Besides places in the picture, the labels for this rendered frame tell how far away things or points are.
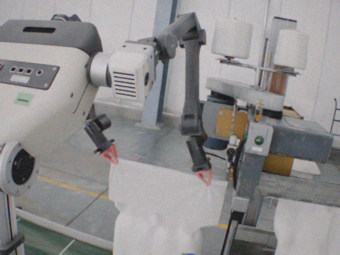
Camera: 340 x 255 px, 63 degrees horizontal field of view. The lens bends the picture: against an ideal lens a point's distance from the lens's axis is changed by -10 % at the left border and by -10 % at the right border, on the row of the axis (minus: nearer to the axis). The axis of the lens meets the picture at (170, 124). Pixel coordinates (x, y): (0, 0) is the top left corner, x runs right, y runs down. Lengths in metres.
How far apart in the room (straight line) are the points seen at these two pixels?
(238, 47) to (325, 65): 5.18
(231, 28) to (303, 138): 0.52
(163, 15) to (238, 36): 4.75
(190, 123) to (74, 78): 0.54
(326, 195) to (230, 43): 0.72
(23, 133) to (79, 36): 0.29
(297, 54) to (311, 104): 5.10
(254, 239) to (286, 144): 0.71
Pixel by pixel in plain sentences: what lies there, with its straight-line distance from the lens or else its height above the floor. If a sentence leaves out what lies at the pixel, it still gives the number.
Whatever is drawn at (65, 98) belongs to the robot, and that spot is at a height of 1.38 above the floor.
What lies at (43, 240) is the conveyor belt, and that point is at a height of 0.38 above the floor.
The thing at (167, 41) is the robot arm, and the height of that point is 1.54.
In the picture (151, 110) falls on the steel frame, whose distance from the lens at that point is 6.04.
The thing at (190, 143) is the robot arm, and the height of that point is 1.18.
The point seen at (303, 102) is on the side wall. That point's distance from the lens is 6.32.
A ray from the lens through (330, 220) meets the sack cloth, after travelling 1.36.
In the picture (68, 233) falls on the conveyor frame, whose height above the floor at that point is 0.39.
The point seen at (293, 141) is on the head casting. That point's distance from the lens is 1.04.
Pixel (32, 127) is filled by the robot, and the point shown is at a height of 1.30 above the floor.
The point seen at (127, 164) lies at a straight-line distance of 1.29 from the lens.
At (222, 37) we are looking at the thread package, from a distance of 1.27.
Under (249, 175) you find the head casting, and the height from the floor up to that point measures 1.15.
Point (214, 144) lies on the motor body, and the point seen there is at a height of 1.12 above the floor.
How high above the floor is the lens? 1.51
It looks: 13 degrees down
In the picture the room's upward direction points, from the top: 8 degrees clockwise
